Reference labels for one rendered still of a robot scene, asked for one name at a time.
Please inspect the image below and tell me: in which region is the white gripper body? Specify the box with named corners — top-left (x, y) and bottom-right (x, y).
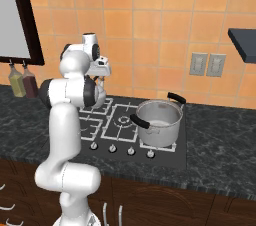
top-left (87, 61), bottom-right (113, 79)

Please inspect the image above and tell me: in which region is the narrow brown cupboard door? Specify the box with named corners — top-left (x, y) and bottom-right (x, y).
top-left (205, 193), bottom-right (256, 226)

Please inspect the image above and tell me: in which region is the silver pot with black handles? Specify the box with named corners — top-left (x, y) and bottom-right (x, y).
top-left (129, 91), bottom-right (187, 149)

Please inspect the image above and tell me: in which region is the black gas hob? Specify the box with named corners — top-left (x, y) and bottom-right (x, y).
top-left (78, 94), bottom-right (188, 170)

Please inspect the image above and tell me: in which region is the dark wall shelf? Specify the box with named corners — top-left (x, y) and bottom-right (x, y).
top-left (227, 27), bottom-right (256, 65)

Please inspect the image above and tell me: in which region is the wide brown cupboard door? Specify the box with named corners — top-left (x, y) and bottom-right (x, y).
top-left (111, 177), bottom-right (217, 226)

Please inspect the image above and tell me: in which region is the silver cupboard door handle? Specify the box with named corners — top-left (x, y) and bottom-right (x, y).
top-left (102, 202), bottom-right (110, 226)
top-left (117, 204), bottom-right (124, 226)

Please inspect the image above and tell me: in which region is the dark red hanging bottle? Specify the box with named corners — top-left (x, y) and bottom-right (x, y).
top-left (21, 64), bottom-right (39, 99)

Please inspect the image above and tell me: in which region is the dark framed window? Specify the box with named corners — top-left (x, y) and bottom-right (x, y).
top-left (0, 0), bottom-right (46, 67)

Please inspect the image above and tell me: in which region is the yellow-green hanging bottle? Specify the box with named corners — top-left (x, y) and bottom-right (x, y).
top-left (7, 63), bottom-right (27, 99)

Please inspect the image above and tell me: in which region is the grey wall socket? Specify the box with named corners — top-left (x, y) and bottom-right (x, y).
top-left (189, 51), bottom-right (209, 77)
top-left (205, 53), bottom-right (227, 78)

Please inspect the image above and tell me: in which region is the brown drawer front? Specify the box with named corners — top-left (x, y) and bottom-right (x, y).
top-left (0, 159), bottom-right (46, 201)

